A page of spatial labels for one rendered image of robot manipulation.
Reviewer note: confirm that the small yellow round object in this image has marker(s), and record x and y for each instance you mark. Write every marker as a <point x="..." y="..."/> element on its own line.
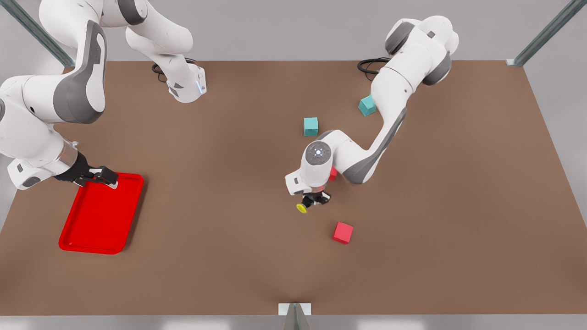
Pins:
<point x="301" y="208"/>

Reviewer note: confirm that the red plastic tray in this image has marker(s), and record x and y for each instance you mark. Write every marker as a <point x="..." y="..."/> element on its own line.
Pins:
<point x="101" y="215"/>

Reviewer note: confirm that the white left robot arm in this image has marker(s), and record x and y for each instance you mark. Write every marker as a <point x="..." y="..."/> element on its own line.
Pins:
<point x="394" y="87"/>

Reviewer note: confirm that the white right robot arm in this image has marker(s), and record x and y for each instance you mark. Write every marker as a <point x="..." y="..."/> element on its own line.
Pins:
<point x="32" y="105"/>

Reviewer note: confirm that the red cube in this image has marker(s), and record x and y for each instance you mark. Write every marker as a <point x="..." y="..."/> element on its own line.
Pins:
<point x="342" y="233"/>
<point x="332" y="174"/>

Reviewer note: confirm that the teal cube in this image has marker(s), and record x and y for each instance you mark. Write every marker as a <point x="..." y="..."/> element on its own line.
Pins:
<point x="311" y="127"/>
<point x="366" y="106"/>

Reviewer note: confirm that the silver frame post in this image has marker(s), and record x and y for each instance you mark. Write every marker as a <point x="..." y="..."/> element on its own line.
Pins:
<point x="545" y="34"/>
<point x="294" y="316"/>
<point x="36" y="32"/>

